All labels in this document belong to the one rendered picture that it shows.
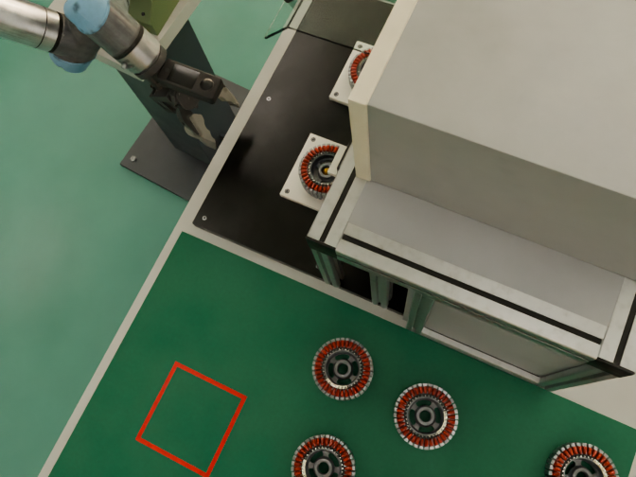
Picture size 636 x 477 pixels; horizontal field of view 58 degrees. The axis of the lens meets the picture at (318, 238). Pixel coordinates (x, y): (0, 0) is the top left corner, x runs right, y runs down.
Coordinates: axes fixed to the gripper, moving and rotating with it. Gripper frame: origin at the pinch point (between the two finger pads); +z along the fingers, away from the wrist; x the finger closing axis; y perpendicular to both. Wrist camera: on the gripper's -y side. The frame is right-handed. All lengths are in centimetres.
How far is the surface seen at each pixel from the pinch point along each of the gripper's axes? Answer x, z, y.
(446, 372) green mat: 26, 37, -45
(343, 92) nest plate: -18.8, 13.7, -11.5
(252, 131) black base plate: -3.7, 7.4, 1.8
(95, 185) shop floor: 7, 34, 109
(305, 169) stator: 2.0, 11.2, -14.6
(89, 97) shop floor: -23, 23, 128
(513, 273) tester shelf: 16, 6, -65
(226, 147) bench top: 1.1, 7.1, 6.8
